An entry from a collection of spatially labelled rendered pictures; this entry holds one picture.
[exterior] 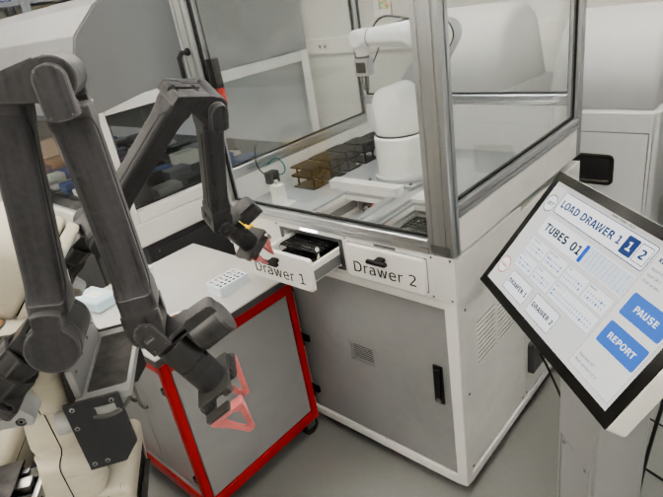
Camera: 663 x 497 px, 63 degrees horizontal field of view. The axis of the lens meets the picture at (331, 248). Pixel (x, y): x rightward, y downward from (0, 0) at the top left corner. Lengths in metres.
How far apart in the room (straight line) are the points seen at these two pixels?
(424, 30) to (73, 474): 1.20
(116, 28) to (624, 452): 2.08
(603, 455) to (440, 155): 0.76
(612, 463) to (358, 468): 1.10
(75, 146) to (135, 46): 1.56
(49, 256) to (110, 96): 1.47
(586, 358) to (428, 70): 0.73
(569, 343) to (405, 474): 1.23
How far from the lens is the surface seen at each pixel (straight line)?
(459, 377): 1.73
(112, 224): 0.82
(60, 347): 0.89
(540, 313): 1.17
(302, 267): 1.66
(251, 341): 1.92
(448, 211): 1.44
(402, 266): 1.59
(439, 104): 1.36
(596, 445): 1.33
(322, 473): 2.24
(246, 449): 2.10
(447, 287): 1.55
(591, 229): 1.18
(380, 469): 2.21
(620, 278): 1.08
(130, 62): 2.32
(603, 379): 1.02
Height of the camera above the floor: 1.64
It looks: 25 degrees down
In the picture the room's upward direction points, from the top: 10 degrees counter-clockwise
